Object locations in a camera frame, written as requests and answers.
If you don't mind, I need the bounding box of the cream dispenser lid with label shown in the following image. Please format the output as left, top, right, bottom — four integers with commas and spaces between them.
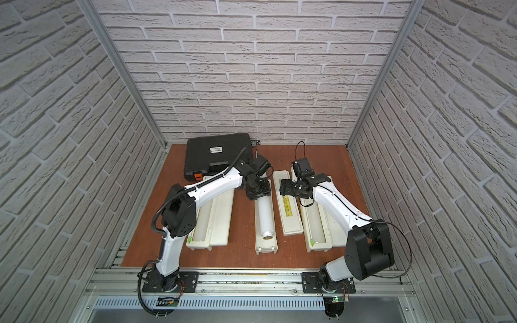
273, 170, 304, 236

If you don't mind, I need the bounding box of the cream dispenser with lid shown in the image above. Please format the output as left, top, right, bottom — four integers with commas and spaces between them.
186, 189, 235, 250

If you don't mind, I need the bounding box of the white plastic wrap roll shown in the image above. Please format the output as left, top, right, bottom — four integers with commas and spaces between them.
257, 196, 275, 240

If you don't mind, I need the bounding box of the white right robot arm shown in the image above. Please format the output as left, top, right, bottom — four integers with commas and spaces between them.
280, 174, 394, 291

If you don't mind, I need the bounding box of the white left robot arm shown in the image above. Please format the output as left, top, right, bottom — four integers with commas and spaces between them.
146, 157, 271, 292

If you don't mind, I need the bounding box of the black plastic tool case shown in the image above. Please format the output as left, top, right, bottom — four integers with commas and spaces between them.
184, 133, 253, 182

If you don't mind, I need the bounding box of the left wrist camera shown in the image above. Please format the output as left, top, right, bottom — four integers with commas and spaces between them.
252, 155, 271, 177

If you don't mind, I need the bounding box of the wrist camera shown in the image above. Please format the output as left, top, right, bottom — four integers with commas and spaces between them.
292, 157, 315, 179
252, 155, 271, 177

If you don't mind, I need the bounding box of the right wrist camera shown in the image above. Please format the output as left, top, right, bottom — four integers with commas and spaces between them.
292, 157, 315, 179

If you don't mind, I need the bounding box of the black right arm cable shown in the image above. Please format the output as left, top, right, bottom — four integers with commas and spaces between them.
371, 219, 413, 279

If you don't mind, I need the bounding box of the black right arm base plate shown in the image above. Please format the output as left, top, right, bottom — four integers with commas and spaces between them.
301, 272, 356, 294

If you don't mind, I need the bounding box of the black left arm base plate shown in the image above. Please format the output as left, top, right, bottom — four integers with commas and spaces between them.
142, 270, 199, 293

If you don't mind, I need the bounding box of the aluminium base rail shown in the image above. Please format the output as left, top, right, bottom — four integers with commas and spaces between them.
80, 268, 416, 311

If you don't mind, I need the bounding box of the aluminium corner post right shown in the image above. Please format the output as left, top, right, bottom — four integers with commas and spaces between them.
345, 0, 425, 149

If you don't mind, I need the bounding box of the aluminium corner post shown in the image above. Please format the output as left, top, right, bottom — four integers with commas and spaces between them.
345, 0, 425, 149
78, 0, 167, 152

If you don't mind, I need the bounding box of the aluminium corner post left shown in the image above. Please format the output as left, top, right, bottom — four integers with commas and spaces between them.
78, 0, 167, 152

